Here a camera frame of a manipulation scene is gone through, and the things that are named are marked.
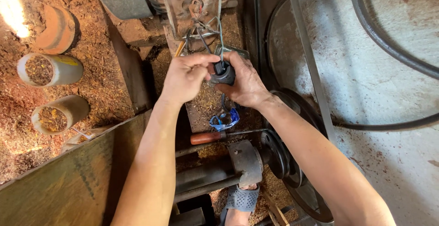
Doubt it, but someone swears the person's left hand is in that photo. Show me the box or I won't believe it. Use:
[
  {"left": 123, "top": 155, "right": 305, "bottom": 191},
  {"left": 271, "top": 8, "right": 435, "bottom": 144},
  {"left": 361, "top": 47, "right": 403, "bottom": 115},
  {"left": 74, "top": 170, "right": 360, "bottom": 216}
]
[{"left": 161, "top": 53, "right": 221, "bottom": 107}]

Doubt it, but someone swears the person's right hand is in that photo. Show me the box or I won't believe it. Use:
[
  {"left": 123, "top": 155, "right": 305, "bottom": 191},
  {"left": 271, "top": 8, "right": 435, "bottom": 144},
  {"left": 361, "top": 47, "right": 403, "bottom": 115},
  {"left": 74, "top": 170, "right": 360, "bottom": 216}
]
[{"left": 214, "top": 51, "right": 272, "bottom": 109}]

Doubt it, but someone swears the blue plastic wrapper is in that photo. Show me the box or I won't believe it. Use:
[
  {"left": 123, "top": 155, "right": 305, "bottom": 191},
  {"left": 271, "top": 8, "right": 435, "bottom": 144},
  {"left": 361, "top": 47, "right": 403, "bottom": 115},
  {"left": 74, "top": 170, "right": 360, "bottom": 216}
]
[{"left": 209, "top": 108, "right": 241, "bottom": 132}]

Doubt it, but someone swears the large flat metal wheel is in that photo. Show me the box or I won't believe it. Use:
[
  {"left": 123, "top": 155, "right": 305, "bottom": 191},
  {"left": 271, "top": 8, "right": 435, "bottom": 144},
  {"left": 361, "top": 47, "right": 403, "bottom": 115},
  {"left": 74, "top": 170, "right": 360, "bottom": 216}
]
[{"left": 265, "top": 0, "right": 336, "bottom": 224}]

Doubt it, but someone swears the open motor terminal box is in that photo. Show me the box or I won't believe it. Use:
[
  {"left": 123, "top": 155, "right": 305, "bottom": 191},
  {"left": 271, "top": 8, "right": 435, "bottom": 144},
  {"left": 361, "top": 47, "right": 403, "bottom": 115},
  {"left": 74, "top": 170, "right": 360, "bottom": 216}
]
[{"left": 163, "top": 0, "right": 223, "bottom": 41}]

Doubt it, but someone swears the black grooved pulley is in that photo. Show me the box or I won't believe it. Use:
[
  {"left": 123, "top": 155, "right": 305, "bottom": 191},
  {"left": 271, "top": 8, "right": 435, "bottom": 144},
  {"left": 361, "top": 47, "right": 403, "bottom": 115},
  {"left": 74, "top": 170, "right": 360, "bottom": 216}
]
[{"left": 259, "top": 88, "right": 330, "bottom": 189}]

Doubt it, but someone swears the metal bearing block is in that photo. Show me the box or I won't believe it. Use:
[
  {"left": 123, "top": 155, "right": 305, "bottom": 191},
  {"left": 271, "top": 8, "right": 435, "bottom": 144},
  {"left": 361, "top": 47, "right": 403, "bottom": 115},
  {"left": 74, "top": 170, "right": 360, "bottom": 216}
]
[{"left": 227, "top": 140, "right": 265, "bottom": 188}]

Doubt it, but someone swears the dark steel shaft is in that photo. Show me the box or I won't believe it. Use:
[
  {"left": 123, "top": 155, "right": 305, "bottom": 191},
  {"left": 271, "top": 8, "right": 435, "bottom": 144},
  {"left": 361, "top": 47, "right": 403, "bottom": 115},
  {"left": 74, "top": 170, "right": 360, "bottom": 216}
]
[{"left": 174, "top": 157, "right": 245, "bottom": 204}]

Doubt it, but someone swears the grey perforated sandal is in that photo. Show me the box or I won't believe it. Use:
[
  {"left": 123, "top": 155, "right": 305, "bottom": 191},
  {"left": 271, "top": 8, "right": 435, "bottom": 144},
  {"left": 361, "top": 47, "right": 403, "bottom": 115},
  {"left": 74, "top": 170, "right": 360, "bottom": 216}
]
[{"left": 219, "top": 184, "right": 260, "bottom": 226}]

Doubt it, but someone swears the grey pipe piece with sawdust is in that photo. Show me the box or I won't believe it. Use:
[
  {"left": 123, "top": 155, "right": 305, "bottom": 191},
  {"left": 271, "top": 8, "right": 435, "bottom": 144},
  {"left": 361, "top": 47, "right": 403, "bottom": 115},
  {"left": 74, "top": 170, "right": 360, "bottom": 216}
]
[
  {"left": 31, "top": 95, "right": 91, "bottom": 137},
  {"left": 17, "top": 53, "right": 84, "bottom": 89}
]

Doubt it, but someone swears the person's foot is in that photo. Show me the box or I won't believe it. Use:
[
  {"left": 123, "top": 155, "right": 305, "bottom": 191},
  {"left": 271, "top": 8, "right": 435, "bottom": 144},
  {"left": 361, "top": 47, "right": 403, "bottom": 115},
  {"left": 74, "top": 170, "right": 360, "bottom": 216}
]
[{"left": 224, "top": 183, "right": 258, "bottom": 226}]

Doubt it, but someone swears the black drive belt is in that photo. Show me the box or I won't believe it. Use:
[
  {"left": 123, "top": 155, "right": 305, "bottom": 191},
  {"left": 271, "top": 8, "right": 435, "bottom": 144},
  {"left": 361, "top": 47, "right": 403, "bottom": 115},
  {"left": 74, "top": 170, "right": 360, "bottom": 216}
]
[{"left": 329, "top": 0, "right": 439, "bottom": 132}]

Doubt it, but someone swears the bundle of motor wires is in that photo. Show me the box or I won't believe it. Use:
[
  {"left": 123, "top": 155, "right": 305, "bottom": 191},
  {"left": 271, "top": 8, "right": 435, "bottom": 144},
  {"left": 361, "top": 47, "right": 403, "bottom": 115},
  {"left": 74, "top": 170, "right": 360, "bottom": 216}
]
[{"left": 175, "top": 16, "right": 227, "bottom": 64}]

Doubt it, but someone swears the wooden handled screwdriver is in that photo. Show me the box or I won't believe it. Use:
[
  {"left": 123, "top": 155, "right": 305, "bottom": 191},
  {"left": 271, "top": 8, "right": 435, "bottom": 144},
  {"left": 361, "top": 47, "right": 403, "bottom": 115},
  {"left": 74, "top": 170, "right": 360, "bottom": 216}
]
[{"left": 190, "top": 128, "right": 271, "bottom": 145}]

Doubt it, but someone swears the grey metal frame bar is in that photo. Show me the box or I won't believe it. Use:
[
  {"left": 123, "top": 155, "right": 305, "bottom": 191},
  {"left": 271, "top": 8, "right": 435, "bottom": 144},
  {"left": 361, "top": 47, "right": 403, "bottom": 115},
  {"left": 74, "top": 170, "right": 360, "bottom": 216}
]
[{"left": 285, "top": 0, "right": 339, "bottom": 146}]

